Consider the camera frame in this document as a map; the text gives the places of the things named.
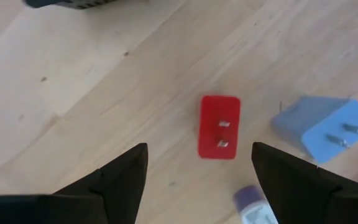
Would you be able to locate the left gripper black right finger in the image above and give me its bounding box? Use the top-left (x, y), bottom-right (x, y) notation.
top-left (251, 141), bottom-right (358, 224)

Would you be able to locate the black mesh basket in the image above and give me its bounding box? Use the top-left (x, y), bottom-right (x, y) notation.
top-left (23, 0), bottom-right (119, 10)

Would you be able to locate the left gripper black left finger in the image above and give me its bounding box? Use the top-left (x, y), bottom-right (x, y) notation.
top-left (53, 142), bottom-right (149, 224)

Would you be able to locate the red wall charger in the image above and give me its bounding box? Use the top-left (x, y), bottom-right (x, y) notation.
top-left (197, 95), bottom-right (241, 161)

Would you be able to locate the light blue wall charger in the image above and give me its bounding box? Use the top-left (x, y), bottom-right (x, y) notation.
top-left (270, 95), bottom-right (358, 165)

